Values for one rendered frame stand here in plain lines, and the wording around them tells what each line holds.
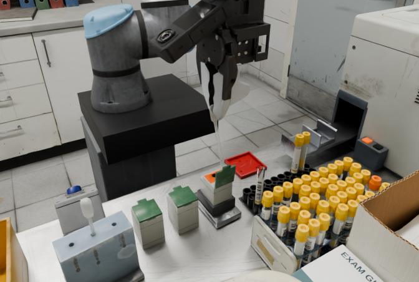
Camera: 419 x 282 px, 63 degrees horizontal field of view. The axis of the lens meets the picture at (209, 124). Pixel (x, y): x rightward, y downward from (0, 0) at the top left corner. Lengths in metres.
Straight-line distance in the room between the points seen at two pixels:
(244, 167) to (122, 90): 0.34
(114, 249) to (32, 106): 1.77
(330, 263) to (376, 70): 0.43
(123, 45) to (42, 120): 1.52
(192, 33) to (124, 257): 0.33
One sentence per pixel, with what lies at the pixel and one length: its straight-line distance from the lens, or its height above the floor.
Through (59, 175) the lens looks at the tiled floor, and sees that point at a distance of 2.30.
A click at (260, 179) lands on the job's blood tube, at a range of 0.60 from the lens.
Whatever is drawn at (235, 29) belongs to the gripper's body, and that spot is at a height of 1.22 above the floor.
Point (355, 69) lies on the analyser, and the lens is 0.82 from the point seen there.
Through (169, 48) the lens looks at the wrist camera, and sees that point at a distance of 0.44.
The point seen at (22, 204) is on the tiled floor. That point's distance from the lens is 2.18.
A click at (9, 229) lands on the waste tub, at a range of 0.57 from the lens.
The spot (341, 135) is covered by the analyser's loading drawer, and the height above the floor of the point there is 0.91.
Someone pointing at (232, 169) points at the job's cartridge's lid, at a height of 0.98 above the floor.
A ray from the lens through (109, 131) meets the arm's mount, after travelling 0.77.
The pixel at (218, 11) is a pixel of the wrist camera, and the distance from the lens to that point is 0.46.
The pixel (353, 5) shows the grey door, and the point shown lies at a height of 0.88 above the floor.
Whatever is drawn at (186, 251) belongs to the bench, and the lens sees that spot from 0.60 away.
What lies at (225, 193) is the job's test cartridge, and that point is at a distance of 0.62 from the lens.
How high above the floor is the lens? 1.35
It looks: 31 degrees down
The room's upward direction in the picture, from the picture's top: straight up
